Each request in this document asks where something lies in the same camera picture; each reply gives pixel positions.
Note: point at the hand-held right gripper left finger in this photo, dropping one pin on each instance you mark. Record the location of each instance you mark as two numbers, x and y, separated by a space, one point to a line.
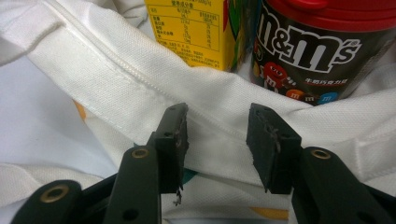
140 186

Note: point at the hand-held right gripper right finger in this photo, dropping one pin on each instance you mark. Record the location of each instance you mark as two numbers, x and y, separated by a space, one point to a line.
320 186

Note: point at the white tote bag coloured blobs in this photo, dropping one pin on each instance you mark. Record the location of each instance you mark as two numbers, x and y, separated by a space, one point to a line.
218 90

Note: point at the dark candy jar red lid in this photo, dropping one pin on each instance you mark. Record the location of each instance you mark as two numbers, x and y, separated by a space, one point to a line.
311 62

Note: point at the yellow carton box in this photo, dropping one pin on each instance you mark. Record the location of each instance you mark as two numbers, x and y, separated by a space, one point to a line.
186 31

